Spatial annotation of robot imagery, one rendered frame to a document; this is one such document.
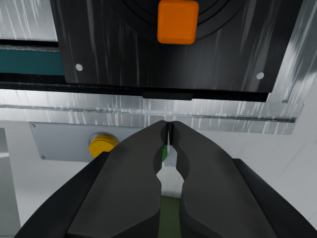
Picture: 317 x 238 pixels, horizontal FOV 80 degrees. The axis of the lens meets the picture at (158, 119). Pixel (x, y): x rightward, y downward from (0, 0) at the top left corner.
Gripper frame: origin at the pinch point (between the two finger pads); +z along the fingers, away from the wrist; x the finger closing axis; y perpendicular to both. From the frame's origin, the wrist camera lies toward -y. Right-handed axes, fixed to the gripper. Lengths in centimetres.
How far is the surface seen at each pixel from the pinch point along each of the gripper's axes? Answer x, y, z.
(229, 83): 7.0, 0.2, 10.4
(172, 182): 2.7, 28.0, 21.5
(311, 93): 25.1, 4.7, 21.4
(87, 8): -8.2, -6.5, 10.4
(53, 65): -14.3, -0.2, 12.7
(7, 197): -143, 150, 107
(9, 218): -152, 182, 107
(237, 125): 9.4, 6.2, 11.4
